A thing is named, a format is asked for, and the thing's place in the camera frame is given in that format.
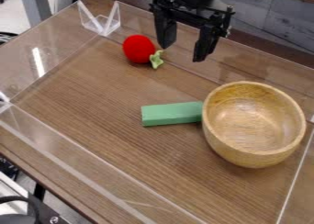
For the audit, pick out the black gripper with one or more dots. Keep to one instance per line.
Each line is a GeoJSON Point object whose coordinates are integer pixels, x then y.
{"type": "Point", "coordinates": [194, 13]}

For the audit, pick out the red knitted strawberry fruit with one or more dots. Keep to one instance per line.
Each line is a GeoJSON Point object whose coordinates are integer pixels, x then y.
{"type": "Point", "coordinates": [141, 51]}

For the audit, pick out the green rectangular block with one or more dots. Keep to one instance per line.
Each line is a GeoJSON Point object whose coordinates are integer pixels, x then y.
{"type": "Point", "coordinates": [178, 113]}

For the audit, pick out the wooden bowl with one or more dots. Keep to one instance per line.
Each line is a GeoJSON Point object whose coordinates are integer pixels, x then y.
{"type": "Point", "coordinates": [253, 124]}

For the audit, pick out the clear acrylic corner bracket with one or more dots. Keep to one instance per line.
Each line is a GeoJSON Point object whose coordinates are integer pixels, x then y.
{"type": "Point", "coordinates": [101, 24]}

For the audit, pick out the grey metal post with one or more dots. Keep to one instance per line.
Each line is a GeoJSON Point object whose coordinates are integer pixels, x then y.
{"type": "Point", "coordinates": [38, 11]}

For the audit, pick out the black table clamp mount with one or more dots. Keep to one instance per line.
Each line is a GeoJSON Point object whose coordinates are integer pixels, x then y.
{"type": "Point", "coordinates": [49, 216]}

